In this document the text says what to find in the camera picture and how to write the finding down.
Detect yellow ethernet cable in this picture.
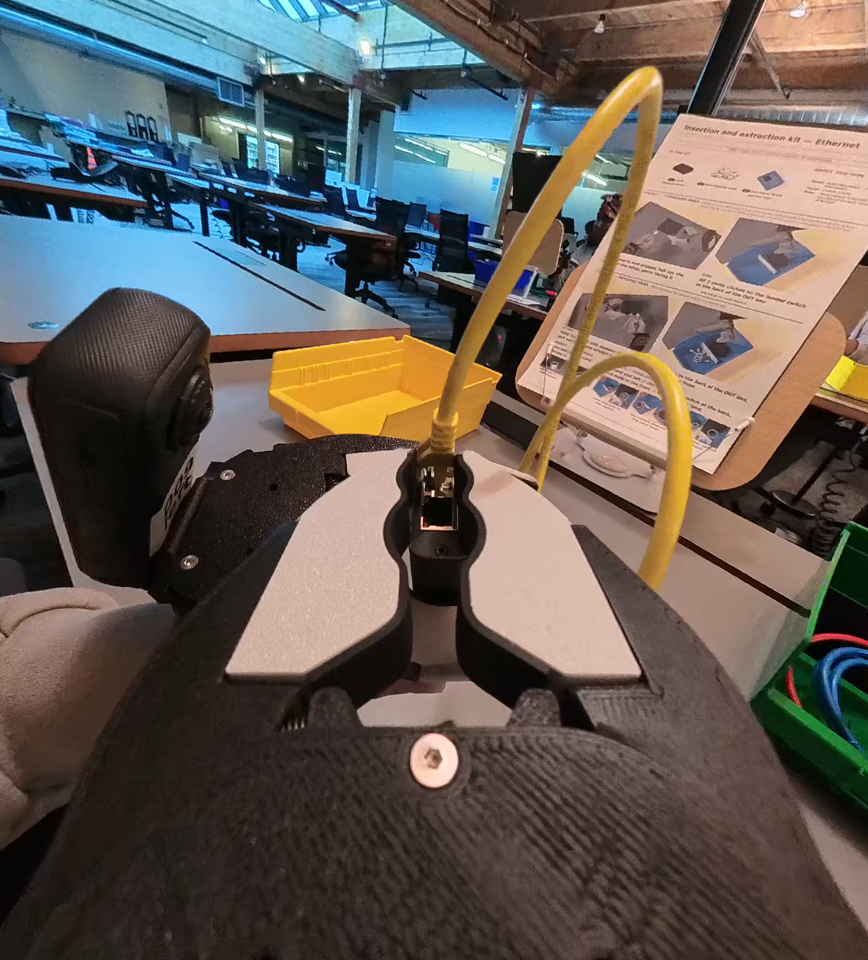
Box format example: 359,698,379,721
412,65,694,594

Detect blue ethernet cable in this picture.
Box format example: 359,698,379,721
787,638,868,751

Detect wooden clipboard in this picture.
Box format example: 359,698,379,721
517,263,847,493

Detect black monitor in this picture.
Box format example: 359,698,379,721
512,150,562,214

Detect printed instruction sheet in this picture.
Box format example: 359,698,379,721
539,113,868,466

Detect wooden office desk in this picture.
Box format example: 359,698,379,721
0,210,409,369

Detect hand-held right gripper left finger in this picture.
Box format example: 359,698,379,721
224,447,412,688

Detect black steel column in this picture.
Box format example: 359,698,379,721
686,0,768,118

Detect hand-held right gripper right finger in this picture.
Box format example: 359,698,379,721
457,450,645,691

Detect black ethernet splitter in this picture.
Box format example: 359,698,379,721
409,488,477,601

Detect person's left forearm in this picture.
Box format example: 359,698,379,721
0,588,180,879

